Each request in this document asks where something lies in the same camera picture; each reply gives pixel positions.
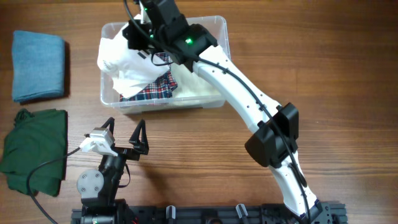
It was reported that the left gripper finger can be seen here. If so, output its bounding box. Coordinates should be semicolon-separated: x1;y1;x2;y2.
129;119;149;155
101;117;115;134

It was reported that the white t-shirt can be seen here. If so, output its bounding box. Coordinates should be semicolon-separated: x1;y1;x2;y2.
97;23;170;98

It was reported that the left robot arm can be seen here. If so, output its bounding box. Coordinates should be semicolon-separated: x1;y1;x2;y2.
71;117;149;224

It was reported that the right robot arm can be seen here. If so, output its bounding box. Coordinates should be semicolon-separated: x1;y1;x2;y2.
124;1;322;223

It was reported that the clear plastic storage bin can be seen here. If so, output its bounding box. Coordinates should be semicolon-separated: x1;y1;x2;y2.
100;16;231;114

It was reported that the plaid flannel shirt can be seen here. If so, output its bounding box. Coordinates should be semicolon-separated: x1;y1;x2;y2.
119;52;178;101

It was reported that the cream folded cloth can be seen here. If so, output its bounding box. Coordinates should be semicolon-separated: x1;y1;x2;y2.
170;64;220;98

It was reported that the green folded garment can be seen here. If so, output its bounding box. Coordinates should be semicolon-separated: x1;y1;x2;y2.
1;109;68;195

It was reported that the blue folded towel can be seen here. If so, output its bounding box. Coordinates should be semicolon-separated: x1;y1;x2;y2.
12;30;65;103

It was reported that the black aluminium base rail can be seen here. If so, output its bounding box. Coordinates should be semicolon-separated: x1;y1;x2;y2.
71;202;348;224

